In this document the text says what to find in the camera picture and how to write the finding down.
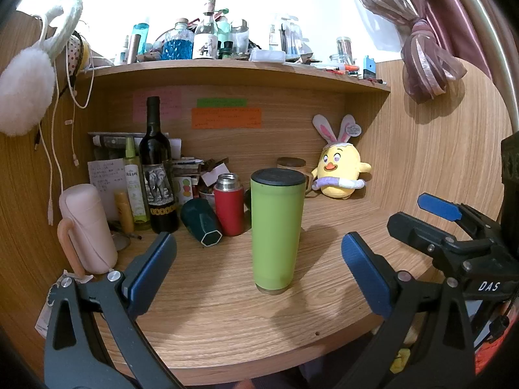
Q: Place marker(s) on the white paper sheet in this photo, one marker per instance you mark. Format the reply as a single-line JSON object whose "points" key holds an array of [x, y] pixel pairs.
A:
{"points": [[103, 182]]}

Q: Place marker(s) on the pink curtain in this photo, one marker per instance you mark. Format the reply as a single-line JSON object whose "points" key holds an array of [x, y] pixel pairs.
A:
{"points": [[429, 56]]}

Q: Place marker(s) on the dark green hexagonal cup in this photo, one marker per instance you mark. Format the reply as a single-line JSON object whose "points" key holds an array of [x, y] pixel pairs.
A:
{"points": [[200, 221]]}

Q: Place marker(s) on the glass bottle with blue liquid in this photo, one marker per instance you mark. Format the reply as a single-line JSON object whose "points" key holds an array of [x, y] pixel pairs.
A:
{"points": [[177, 44]]}

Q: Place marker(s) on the small blue box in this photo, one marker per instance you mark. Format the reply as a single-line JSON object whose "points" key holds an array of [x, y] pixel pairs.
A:
{"points": [[369, 67]]}

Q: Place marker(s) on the pink sticky note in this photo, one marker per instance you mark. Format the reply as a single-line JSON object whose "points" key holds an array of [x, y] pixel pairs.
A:
{"points": [[170, 103]]}

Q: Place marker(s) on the brown mug with lid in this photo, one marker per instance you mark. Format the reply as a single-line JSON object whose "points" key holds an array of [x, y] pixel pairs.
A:
{"points": [[290, 163]]}

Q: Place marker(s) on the green sticky note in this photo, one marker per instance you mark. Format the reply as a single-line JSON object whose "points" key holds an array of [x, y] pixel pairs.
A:
{"points": [[221, 102]]}

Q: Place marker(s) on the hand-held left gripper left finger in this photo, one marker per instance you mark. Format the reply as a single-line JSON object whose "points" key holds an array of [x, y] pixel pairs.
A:
{"points": [[151, 275]]}

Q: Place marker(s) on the teal plastic bottle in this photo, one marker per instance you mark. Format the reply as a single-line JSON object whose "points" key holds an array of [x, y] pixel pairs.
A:
{"points": [[140, 36]]}

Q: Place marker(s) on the orange sticky note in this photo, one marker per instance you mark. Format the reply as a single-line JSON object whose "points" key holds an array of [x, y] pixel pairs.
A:
{"points": [[226, 118]]}

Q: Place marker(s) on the dark wine bottle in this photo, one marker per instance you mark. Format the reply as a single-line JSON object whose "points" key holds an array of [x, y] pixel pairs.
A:
{"points": [[159, 162]]}

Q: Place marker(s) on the small white card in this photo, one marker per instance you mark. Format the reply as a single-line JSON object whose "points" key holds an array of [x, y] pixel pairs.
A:
{"points": [[215, 176]]}

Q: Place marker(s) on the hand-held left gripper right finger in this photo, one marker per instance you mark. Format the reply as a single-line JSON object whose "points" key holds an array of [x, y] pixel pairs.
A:
{"points": [[365, 275]]}

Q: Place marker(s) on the yellow chick plush toy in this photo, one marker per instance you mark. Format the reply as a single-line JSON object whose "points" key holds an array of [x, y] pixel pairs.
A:
{"points": [[338, 170]]}

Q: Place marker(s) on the curved metal rail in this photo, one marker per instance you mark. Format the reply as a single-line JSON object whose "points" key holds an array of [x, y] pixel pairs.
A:
{"points": [[500, 48]]}

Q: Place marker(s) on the clear glass jar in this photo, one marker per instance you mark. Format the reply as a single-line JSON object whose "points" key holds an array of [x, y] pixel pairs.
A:
{"points": [[344, 48]]}

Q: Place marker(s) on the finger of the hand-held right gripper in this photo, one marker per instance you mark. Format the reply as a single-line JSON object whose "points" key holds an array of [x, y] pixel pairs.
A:
{"points": [[440, 206], [413, 231]]}

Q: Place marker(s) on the green cup with black lid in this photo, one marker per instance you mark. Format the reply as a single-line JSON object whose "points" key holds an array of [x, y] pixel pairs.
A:
{"points": [[276, 231]]}

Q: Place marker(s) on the card with coloured dots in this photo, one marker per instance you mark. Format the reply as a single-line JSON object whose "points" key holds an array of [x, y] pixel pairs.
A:
{"points": [[185, 190]]}

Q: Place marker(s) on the white flat box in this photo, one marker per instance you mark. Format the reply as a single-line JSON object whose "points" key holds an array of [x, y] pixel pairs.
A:
{"points": [[266, 55]]}

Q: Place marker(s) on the red thermos bottle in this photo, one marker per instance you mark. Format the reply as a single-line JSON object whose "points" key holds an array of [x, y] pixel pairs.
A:
{"points": [[229, 210]]}

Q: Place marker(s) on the clear bottle with white label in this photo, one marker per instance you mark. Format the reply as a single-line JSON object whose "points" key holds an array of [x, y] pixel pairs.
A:
{"points": [[205, 38]]}

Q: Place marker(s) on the yellow tube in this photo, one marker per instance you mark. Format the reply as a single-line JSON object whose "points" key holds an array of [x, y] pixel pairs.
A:
{"points": [[123, 210]]}

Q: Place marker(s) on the brown cardboard tube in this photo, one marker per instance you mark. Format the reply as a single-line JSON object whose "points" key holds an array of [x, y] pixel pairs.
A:
{"points": [[132, 48]]}

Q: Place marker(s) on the green glass bottle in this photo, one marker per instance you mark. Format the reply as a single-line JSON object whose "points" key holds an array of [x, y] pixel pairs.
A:
{"points": [[224, 34]]}

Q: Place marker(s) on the light green spray bottle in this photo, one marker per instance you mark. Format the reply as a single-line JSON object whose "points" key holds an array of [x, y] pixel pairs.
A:
{"points": [[133, 186]]}

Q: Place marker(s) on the red fabric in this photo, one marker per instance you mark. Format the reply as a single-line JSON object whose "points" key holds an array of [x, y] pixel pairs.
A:
{"points": [[492, 354]]}

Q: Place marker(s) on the white paper tag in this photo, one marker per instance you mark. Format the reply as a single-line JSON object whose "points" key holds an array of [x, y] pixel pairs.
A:
{"points": [[46, 316]]}

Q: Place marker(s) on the polka dot cloth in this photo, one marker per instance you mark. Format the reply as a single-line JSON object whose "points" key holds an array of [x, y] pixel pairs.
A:
{"points": [[74, 54]]}

